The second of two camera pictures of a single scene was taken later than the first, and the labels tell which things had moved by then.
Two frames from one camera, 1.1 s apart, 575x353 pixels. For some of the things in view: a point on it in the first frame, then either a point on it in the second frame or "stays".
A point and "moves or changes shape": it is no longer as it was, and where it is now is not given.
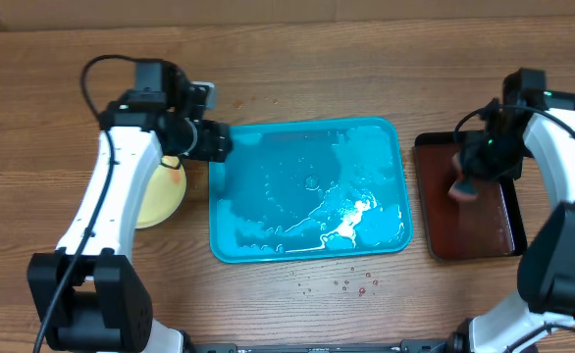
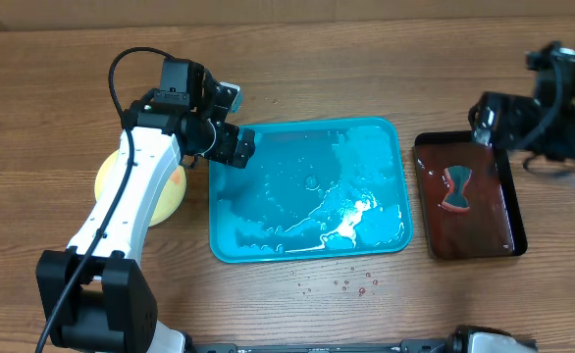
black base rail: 411,345 stays
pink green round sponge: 462,189 moves or changes shape
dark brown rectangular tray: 491,226 stays
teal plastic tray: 309,189 stays
